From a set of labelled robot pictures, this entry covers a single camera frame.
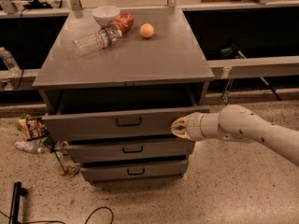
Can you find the black stand on floor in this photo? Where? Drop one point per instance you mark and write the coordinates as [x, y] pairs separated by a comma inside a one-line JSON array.
[[18, 192]]

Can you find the grey metal drawer cabinet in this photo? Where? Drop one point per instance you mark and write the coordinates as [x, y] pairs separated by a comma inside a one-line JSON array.
[[115, 107]]

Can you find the grey metal rail frame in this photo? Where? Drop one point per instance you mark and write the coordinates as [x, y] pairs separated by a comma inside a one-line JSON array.
[[255, 66]]

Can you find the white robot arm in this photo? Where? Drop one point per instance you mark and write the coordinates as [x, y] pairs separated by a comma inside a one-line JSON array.
[[237, 123]]

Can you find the white bowl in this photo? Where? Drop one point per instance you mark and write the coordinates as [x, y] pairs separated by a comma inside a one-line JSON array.
[[105, 15]]

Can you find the clear bottle at left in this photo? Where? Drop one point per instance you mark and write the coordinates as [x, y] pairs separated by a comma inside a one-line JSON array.
[[9, 62]]

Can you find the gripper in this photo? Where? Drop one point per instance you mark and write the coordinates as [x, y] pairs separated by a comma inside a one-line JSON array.
[[194, 126]]

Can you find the red soda can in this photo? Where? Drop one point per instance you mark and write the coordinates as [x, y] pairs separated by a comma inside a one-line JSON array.
[[123, 22]]

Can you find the brown snack bag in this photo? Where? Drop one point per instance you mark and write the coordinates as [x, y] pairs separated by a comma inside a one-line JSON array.
[[32, 128]]

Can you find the orange fruit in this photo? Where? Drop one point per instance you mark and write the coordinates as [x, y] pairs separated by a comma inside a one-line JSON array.
[[146, 30]]

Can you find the crumpled plastic bottle on floor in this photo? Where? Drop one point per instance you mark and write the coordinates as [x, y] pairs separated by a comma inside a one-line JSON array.
[[28, 147]]

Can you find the grey bottom drawer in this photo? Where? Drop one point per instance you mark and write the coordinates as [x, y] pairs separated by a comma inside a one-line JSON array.
[[135, 171]]

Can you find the clear plastic water bottle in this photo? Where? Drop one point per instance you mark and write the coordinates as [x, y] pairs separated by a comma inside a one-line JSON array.
[[95, 41]]

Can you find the grey middle drawer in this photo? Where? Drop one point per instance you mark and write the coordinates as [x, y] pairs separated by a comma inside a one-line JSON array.
[[129, 150]]

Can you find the crumpled wrapper on floor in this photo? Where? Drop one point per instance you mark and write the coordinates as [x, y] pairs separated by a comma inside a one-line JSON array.
[[63, 165]]

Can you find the grey top drawer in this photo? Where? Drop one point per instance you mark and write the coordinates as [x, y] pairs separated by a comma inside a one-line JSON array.
[[116, 124]]

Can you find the grey drawer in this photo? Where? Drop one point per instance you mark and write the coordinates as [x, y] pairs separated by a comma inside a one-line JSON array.
[[135, 171], [116, 124], [129, 150]]

